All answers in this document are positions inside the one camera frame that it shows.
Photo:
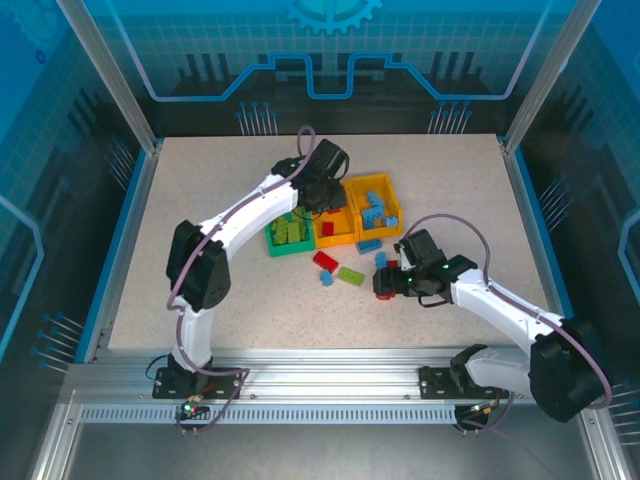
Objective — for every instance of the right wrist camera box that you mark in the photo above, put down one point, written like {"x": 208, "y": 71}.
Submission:
{"x": 422, "y": 247}

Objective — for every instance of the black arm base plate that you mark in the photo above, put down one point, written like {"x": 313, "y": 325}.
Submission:
{"x": 432, "y": 383}
{"x": 162, "y": 388}

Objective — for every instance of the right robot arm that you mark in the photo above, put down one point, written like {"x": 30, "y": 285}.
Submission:
{"x": 505, "y": 305}

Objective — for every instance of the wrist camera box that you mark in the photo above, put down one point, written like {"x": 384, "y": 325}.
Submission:
{"x": 330, "y": 160}
{"x": 422, "y": 247}

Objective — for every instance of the green plastic bin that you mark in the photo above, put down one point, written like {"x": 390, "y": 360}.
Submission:
{"x": 290, "y": 250}

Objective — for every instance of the aluminium frame post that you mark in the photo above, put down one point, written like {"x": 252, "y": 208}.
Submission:
{"x": 551, "y": 75}
{"x": 113, "y": 75}

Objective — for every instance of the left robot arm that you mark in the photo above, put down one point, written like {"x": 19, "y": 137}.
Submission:
{"x": 250, "y": 215}

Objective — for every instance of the small blue lego brick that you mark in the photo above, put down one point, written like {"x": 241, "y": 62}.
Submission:
{"x": 326, "y": 277}

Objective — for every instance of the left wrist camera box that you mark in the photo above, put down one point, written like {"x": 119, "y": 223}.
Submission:
{"x": 330, "y": 160}

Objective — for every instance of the aluminium side rail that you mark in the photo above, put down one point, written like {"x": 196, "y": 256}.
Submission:
{"x": 141, "y": 200}
{"x": 521, "y": 200}

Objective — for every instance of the orange plastic bin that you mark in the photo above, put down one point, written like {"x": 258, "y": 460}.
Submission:
{"x": 340, "y": 240}
{"x": 385, "y": 235}

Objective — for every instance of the small connector with LEDs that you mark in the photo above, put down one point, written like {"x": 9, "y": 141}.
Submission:
{"x": 190, "y": 409}
{"x": 482, "y": 410}

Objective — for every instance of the wide aluminium mounting rail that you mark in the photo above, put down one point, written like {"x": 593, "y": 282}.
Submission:
{"x": 325, "y": 375}

